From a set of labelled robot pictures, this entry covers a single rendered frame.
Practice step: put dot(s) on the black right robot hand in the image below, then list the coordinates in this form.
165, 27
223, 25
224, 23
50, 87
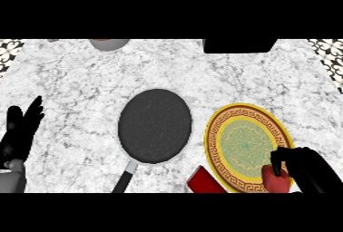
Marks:
307, 169

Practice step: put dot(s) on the yellow patterned plate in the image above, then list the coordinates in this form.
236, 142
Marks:
245, 145

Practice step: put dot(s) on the black appliance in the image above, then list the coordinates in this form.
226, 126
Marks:
238, 46

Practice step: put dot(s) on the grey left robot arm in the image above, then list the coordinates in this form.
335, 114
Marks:
10, 179

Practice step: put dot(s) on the dark grey frying pan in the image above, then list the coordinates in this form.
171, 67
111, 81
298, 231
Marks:
154, 127

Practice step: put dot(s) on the grey bowl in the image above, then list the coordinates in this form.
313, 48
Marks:
108, 44

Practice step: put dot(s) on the dark red flat object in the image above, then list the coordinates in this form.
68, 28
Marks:
205, 182

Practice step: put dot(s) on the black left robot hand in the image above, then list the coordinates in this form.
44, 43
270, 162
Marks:
19, 134

